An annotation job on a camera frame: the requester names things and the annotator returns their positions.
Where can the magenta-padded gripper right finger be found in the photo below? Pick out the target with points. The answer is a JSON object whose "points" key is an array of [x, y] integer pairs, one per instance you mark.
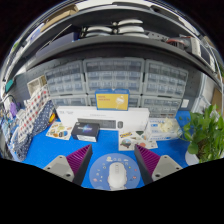
{"points": [[165, 166]]}

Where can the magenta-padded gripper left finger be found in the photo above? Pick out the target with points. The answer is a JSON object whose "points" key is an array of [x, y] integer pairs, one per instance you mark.
{"points": [[61, 166]]}

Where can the white computer mouse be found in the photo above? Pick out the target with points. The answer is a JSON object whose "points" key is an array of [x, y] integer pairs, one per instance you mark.
{"points": [[117, 176]]}

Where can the round blue printed mouse pad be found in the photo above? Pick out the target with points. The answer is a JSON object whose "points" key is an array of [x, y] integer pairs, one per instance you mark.
{"points": [[99, 171]]}

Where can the white plant pot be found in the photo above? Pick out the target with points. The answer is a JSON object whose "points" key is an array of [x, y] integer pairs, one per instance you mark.
{"points": [[191, 159]]}

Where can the white tissue box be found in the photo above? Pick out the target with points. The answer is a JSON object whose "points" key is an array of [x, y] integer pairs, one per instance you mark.
{"points": [[156, 131]]}

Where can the small black product box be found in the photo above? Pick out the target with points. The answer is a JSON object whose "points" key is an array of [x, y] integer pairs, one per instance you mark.
{"points": [[85, 131]]}

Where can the white cartoon sticker sheet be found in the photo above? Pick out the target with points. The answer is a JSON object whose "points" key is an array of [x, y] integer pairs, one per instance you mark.
{"points": [[130, 141]]}

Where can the navy polka dot cloth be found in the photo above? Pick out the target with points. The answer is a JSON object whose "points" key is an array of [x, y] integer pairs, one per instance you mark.
{"points": [[36, 130]]}

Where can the yellow plastic object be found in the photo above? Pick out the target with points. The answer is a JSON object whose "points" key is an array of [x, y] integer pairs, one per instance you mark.
{"points": [[52, 118]]}

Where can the green leafy plant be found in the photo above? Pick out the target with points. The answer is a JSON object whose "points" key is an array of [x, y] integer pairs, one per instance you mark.
{"points": [[206, 133]]}

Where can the white keyboard packaging box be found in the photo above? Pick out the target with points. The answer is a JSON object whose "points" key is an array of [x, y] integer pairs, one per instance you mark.
{"points": [[136, 115]]}

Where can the purple plush object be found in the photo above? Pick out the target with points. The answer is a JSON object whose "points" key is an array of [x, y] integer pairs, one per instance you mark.
{"points": [[12, 109]]}

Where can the yellow and blue box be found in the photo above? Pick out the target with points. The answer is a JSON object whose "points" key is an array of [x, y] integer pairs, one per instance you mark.
{"points": [[112, 100]]}

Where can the white wicker basket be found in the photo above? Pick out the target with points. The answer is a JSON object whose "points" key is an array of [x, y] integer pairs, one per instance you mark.
{"points": [[36, 86]]}

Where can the teal plastic object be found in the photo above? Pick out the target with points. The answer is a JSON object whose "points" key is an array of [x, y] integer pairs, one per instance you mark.
{"points": [[9, 85]]}

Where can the dark shelf unit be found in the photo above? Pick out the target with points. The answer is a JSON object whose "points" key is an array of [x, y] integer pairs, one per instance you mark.
{"points": [[110, 41]]}

